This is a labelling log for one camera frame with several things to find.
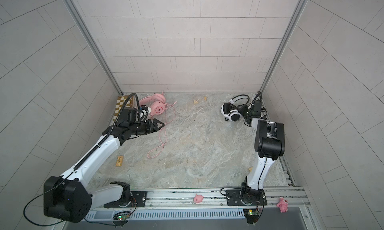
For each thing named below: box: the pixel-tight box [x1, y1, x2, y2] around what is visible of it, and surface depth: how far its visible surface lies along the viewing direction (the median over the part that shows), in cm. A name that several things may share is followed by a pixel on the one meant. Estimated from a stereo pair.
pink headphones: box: [138, 93, 168, 116], surface depth 104 cm
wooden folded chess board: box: [113, 95, 134, 121], surface depth 108 cm
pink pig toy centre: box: [193, 193, 204, 203], surface depth 72 cm
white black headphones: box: [220, 94, 252, 122], surface depth 101 cm
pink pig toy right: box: [276, 197, 289, 213], surface depth 69 cm
